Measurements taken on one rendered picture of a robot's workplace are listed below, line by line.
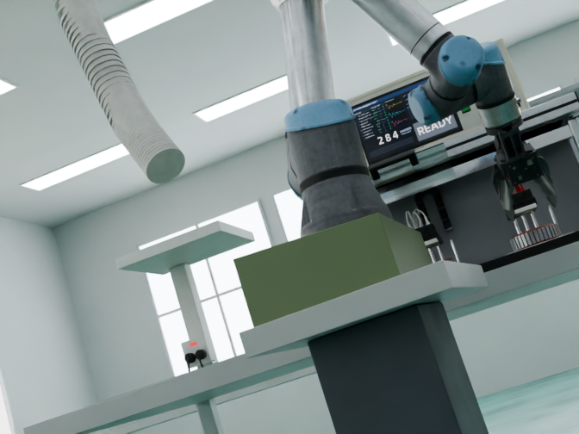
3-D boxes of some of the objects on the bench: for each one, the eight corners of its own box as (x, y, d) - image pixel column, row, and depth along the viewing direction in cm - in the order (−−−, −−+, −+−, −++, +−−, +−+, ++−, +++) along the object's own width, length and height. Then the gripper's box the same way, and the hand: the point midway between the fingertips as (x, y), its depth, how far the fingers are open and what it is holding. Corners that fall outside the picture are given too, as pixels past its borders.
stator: (564, 234, 173) (558, 219, 174) (514, 251, 175) (508, 236, 176) (561, 239, 184) (555, 225, 185) (514, 256, 186) (508, 240, 187)
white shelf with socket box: (261, 362, 235) (218, 220, 244) (152, 399, 243) (114, 259, 252) (291, 356, 269) (252, 232, 278) (195, 388, 276) (160, 266, 286)
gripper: (471, 141, 149) (506, 238, 155) (544, 114, 146) (576, 213, 152) (465, 130, 157) (498, 221, 163) (534, 103, 154) (565, 198, 160)
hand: (532, 207), depth 160 cm, fingers open, 7 cm apart
